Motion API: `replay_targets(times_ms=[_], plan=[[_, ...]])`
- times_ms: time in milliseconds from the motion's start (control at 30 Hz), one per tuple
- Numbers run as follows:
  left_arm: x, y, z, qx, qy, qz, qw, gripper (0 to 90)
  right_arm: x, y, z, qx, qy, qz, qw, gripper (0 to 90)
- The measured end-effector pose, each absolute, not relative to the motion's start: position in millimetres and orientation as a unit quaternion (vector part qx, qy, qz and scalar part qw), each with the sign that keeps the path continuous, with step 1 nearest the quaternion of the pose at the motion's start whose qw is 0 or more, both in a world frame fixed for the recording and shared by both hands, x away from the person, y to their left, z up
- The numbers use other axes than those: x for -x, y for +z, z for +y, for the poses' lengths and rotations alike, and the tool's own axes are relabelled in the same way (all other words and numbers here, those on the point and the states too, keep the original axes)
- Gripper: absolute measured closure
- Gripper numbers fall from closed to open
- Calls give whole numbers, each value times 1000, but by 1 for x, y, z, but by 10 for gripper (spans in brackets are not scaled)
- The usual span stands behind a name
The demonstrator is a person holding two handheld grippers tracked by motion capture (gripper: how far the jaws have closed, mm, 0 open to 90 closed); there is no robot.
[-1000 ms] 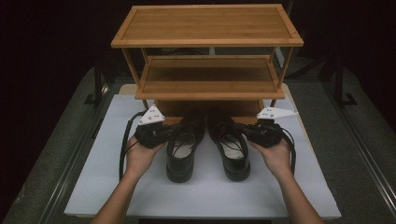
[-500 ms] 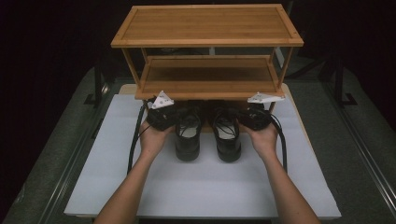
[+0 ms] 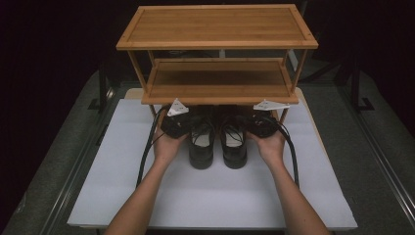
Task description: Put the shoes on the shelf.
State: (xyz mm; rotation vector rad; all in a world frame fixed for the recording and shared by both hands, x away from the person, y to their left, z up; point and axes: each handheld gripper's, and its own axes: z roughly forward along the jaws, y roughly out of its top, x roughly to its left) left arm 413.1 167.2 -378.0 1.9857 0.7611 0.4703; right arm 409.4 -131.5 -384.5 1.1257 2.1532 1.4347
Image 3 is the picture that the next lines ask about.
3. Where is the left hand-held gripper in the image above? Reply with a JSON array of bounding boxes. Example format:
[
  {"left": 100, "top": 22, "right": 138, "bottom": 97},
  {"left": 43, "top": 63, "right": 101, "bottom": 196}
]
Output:
[{"left": 161, "top": 98, "right": 192, "bottom": 139}]

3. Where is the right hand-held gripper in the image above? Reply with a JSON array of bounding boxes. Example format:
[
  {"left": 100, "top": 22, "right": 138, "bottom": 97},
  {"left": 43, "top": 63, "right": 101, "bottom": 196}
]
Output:
[{"left": 249, "top": 99, "right": 291, "bottom": 139}]

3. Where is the black leather shoe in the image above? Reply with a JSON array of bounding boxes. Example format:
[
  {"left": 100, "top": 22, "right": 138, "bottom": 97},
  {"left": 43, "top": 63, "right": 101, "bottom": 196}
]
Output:
[
  {"left": 187, "top": 106, "right": 217, "bottom": 170},
  {"left": 218, "top": 106, "right": 249, "bottom": 170}
]

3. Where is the wooden three-tier shoe rack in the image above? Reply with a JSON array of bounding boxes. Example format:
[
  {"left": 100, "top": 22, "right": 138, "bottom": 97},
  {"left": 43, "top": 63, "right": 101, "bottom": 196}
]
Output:
[{"left": 115, "top": 3, "right": 319, "bottom": 125}]

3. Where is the person's left hand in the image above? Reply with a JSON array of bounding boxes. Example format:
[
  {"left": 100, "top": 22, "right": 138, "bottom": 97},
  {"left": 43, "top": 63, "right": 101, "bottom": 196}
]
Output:
[{"left": 152, "top": 124, "right": 189, "bottom": 167}]

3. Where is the person's right hand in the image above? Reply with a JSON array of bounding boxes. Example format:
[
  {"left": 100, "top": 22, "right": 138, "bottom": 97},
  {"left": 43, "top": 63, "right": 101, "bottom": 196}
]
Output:
[{"left": 249, "top": 131, "right": 287, "bottom": 167}]

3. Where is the white table mat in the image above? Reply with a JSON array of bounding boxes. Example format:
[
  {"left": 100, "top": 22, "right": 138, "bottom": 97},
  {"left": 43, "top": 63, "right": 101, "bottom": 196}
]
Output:
[{"left": 67, "top": 97, "right": 358, "bottom": 230}]

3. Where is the black metal stand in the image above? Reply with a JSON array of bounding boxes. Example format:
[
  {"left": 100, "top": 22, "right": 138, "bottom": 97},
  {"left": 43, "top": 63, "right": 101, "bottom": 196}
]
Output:
[
  {"left": 349, "top": 63, "right": 376, "bottom": 114},
  {"left": 87, "top": 60, "right": 112, "bottom": 114}
]

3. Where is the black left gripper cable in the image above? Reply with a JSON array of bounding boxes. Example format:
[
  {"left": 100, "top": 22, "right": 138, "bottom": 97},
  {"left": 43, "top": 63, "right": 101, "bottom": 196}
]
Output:
[{"left": 135, "top": 106, "right": 169, "bottom": 189}]

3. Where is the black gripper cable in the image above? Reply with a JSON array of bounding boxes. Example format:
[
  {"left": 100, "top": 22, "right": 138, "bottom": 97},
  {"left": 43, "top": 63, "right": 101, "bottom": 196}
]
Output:
[
  {"left": 268, "top": 117, "right": 300, "bottom": 189},
  {"left": 135, "top": 106, "right": 169, "bottom": 189}
]

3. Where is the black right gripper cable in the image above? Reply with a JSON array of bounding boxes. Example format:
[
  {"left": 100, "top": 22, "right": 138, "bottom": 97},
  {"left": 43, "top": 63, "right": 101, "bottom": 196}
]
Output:
[{"left": 268, "top": 117, "right": 300, "bottom": 189}]

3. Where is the metal floor rail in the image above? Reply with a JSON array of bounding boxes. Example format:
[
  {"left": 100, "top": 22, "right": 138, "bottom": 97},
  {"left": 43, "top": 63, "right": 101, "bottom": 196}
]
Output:
[
  {"left": 40, "top": 86, "right": 122, "bottom": 235},
  {"left": 337, "top": 85, "right": 415, "bottom": 216}
]

